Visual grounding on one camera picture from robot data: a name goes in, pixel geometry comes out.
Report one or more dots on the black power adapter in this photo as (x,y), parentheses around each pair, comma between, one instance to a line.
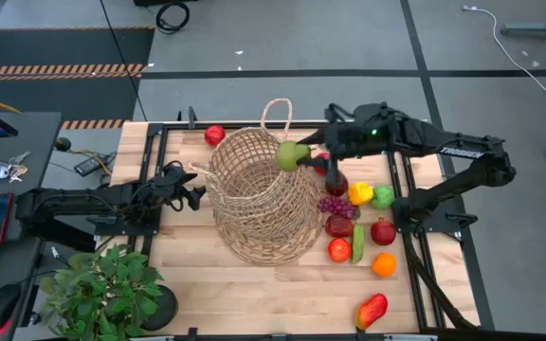
(88,166)

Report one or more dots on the black table clamp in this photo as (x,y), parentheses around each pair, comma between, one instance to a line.
(360,333)
(192,334)
(191,116)

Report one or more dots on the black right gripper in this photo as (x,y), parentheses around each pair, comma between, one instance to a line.
(358,135)

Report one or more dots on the black plant pot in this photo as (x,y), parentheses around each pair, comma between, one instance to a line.
(166,310)

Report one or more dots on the dark red fruit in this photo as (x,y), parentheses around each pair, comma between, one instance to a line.
(337,184)

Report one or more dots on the grey metal table leg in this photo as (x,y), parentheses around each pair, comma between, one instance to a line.
(533,30)

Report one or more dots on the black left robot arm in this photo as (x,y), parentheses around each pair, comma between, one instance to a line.
(64,203)

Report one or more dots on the red and yellow mango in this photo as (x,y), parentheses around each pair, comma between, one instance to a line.
(371,311)

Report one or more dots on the black mat with hazard stripes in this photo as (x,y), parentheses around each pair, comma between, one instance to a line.
(55,47)

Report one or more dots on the green leafy plant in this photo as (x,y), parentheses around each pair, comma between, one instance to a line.
(97,293)

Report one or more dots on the black desk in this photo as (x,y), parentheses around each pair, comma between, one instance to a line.
(31,137)

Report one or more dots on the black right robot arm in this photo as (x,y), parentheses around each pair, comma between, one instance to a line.
(462,150)

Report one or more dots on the black computer mouse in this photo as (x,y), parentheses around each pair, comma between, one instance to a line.
(0,305)

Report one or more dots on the green cucumber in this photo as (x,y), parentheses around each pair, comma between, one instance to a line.
(358,244)

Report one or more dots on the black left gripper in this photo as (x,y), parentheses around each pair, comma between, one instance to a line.
(166,187)

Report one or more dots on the bunch of metal keys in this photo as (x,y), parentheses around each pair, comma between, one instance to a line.
(18,166)

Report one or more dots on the red pomegranate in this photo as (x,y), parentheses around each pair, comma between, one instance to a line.
(383,232)

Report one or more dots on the yellow bell pepper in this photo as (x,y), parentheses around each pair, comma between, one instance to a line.
(359,193)

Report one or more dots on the green apple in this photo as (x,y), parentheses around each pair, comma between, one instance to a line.
(383,197)

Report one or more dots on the green pear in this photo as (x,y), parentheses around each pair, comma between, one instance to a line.
(289,156)

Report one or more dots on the orange persimmon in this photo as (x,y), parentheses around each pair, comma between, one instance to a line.
(384,265)

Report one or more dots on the silver aluminium bar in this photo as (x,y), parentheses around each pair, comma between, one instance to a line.
(150,338)
(410,337)

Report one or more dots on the glossy red tomato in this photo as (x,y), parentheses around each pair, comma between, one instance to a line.
(214,135)

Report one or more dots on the red apple with yellow stem pit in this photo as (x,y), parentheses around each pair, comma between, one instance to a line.
(339,250)

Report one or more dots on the purple grape bunch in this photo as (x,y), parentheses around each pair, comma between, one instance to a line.
(337,207)

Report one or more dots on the small red apple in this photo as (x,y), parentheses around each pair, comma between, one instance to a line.
(321,169)

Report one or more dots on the small black ball device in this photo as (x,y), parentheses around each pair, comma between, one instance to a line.
(62,144)

